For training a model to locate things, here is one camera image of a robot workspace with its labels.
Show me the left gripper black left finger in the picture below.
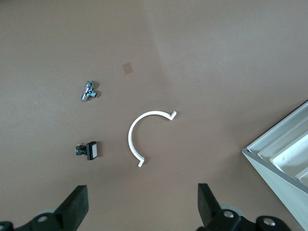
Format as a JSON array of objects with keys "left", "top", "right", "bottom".
[{"left": 14, "top": 184, "right": 90, "bottom": 231}]

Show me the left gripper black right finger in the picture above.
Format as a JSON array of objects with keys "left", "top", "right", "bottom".
[{"left": 197, "top": 183, "right": 291, "bottom": 231}]

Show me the white plastic drawer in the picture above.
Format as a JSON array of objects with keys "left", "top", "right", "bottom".
[
  {"left": 295, "top": 166, "right": 308, "bottom": 186},
  {"left": 257, "top": 115, "right": 308, "bottom": 167},
  {"left": 270, "top": 134, "right": 308, "bottom": 180}
]

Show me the black square button white face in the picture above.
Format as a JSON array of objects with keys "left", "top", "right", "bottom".
[{"left": 73, "top": 141, "right": 100, "bottom": 161}]

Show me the white drawer cabinet housing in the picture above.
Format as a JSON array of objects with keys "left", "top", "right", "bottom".
[{"left": 242, "top": 100, "right": 308, "bottom": 231}]

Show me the white semicircular plastic clamp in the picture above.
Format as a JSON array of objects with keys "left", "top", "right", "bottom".
[{"left": 128, "top": 110, "right": 178, "bottom": 168}]

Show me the small blue metal component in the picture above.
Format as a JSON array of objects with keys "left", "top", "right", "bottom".
[{"left": 80, "top": 80, "right": 100, "bottom": 102}]

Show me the brown tape patch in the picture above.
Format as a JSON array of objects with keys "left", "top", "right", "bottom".
[{"left": 122, "top": 62, "right": 134, "bottom": 74}]

